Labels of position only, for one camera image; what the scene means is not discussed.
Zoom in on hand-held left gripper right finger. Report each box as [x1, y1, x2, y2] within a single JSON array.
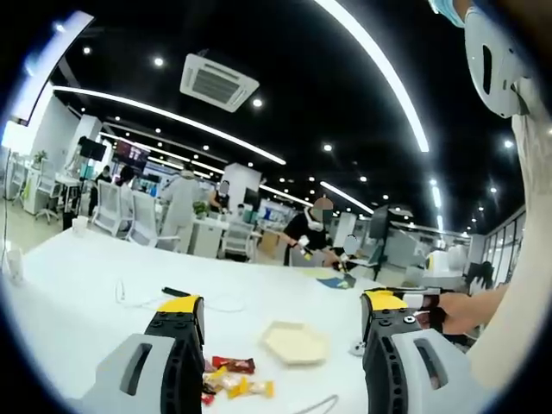
[[360, 288, 476, 414]]

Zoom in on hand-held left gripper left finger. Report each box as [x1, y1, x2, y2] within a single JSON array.
[[79, 295, 206, 414]]

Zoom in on yellow white candy food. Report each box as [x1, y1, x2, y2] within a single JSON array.
[[202, 366, 230, 394], [227, 376, 276, 400]]

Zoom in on red-brown snack food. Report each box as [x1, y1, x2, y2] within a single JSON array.
[[210, 354, 257, 375]]

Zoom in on cream hexagonal container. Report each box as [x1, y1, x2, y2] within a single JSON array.
[[258, 319, 331, 367]]

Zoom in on person's right hand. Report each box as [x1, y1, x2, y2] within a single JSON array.
[[430, 285, 508, 335]]

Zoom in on black monitor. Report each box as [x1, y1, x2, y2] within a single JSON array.
[[369, 204, 415, 242]]

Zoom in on blue yellow cloth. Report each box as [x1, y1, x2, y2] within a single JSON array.
[[317, 275, 357, 291]]

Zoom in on person's white shirt torso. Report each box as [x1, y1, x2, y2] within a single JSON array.
[[511, 77, 552, 303]]

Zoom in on white office chair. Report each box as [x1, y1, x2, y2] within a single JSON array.
[[91, 179, 127, 237], [222, 220, 256, 261], [127, 191, 163, 248]]

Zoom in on cardboard box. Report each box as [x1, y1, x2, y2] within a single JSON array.
[[257, 230, 286, 260]]

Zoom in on long ceiling light strip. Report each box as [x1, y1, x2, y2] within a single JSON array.
[[313, 0, 430, 154], [52, 85, 287, 166]]

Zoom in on white chest-worn device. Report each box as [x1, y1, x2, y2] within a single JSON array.
[[464, 6, 541, 118]]

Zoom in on black screen on stand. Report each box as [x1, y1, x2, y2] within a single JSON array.
[[78, 136, 108, 160]]

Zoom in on blue face mask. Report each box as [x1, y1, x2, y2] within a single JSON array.
[[429, 0, 467, 28]]

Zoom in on ceiling air conditioner vent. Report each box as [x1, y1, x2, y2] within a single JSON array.
[[179, 53, 260, 114]]

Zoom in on white cable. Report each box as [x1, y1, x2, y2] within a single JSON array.
[[114, 279, 245, 314]]

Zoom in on thin grey cable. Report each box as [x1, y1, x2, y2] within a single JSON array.
[[300, 393, 340, 414]]

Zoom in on wall display screen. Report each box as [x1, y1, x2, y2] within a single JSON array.
[[111, 139, 152, 170]]

